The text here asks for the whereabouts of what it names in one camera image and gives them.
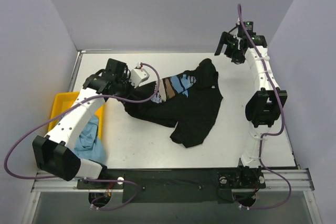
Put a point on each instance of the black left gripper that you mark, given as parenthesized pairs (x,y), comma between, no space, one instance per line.
(127,87)

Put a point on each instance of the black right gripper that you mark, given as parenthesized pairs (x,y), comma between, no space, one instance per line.
(226,42)

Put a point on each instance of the black t shirt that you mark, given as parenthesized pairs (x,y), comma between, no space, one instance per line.
(189,102)

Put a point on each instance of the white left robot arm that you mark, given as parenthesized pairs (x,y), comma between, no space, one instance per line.
(54,151)

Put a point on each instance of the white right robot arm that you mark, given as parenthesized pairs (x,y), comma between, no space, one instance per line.
(261,111)

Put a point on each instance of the yellow plastic bin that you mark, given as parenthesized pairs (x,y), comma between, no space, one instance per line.
(64,101)

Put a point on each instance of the light blue t shirt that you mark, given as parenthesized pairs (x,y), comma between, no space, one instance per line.
(88,145)

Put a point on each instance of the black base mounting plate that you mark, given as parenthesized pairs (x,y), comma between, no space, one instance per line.
(193,185)

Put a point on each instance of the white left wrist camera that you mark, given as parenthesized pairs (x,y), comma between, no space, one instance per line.
(138,75)

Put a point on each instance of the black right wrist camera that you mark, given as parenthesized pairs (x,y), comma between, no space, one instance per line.
(249,27)

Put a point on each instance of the aluminium front rail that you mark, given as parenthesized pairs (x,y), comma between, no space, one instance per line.
(299,179)

